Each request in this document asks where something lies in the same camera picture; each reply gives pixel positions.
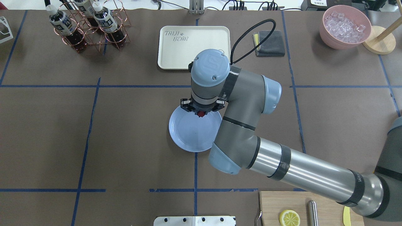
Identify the dark drink bottle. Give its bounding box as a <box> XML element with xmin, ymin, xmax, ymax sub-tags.
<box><xmin>46</xmin><ymin>4</ymin><xmax>87</xmax><ymax>52</ymax></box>
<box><xmin>92</xmin><ymin>1</ymin><xmax>126</xmax><ymax>49</ymax></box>
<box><xmin>73</xmin><ymin>0</ymin><xmax>103</xmax><ymax>35</ymax></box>

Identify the wooden cup stand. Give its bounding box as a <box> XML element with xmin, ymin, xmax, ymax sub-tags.
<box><xmin>363</xmin><ymin>17</ymin><xmax>402</xmax><ymax>55</ymax></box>

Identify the yellow plastic knife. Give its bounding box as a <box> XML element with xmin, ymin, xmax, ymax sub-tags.
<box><xmin>343</xmin><ymin>206</ymin><xmax>351</xmax><ymax>226</ymax></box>

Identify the pink bowl of ice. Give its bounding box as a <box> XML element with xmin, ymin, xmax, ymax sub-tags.
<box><xmin>320</xmin><ymin>5</ymin><xmax>372</xmax><ymax>50</ymax></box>

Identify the white wire cup rack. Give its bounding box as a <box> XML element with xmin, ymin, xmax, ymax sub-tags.
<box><xmin>0</xmin><ymin>17</ymin><xmax>14</xmax><ymax>44</ymax></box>

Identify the grey folded cloth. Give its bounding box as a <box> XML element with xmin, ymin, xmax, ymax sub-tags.
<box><xmin>252</xmin><ymin>30</ymin><xmax>285</xmax><ymax>57</ymax></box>

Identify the cream bear tray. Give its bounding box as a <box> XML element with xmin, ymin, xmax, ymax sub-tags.
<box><xmin>157</xmin><ymin>25</ymin><xmax>231</xmax><ymax>70</ymax></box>

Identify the steel muddler rod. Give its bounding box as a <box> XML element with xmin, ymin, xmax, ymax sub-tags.
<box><xmin>307</xmin><ymin>200</ymin><xmax>319</xmax><ymax>226</ymax></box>

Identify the blue plate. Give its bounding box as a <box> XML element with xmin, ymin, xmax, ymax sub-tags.
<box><xmin>168</xmin><ymin>106</ymin><xmax>222</xmax><ymax>153</ymax></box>

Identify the wooden cutting board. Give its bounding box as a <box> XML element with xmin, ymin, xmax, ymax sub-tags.
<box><xmin>255</xmin><ymin>191</ymin><xmax>365</xmax><ymax>226</ymax></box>

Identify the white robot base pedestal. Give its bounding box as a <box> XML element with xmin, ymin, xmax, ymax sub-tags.
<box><xmin>153</xmin><ymin>216</ymin><xmax>236</xmax><ymax>226</ymax></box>

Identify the red strawberry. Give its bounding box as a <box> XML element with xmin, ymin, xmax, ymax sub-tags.
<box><xmin>196</xmin><ymin>111</ymin><xmax>206</xmax><ymax>117</ymax></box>

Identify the copper wire bottle rack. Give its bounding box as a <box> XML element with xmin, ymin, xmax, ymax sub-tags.
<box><xmin>54</xmin><ymin>0</ymin><xmax>132</xmax><ymax>53</ymax></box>

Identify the lemon half slice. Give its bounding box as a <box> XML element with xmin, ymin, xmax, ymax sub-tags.
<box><xmin>279</xmin><ymin>209</ymin><xmax>301</xmax><ymax>226</ymax></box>

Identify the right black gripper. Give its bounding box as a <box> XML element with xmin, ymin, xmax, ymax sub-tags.
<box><xmin>180</xmin><ymin>98</ymin><xmax>225</xmax><ymax>114</ymax></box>

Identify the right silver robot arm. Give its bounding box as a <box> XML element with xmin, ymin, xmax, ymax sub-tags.
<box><xmin>197</xmin><ymin>45</ymin><xmax>398</xmax><ymax>225</ymax></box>

